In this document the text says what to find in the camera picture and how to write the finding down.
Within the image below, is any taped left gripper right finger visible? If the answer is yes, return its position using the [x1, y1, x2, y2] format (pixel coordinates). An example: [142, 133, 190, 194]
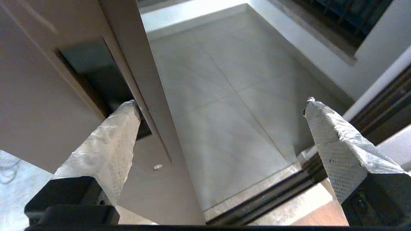
[302, 97, 411, 225]

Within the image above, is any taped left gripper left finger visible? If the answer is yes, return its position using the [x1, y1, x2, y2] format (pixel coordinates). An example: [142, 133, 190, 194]
[24, 100, 142, 225]

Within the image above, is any recessed metal door handle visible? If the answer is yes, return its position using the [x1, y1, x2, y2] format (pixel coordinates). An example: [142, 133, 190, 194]
[55, 38, 153, 140]

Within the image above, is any brown framed sliding glass door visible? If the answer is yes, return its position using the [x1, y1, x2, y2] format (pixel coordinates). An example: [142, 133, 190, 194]
[0, 0, 206, 225]

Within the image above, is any dark brown door jamb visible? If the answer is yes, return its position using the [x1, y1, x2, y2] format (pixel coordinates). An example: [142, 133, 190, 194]
[344, 64, 411, 145]

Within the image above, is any dark metal floor track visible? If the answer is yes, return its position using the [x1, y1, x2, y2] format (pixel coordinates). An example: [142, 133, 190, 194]
[204, 154, 328, 225]

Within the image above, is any grey stone window sill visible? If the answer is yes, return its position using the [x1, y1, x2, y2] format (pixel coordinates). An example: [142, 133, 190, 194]
[267, 0, 363, 66]

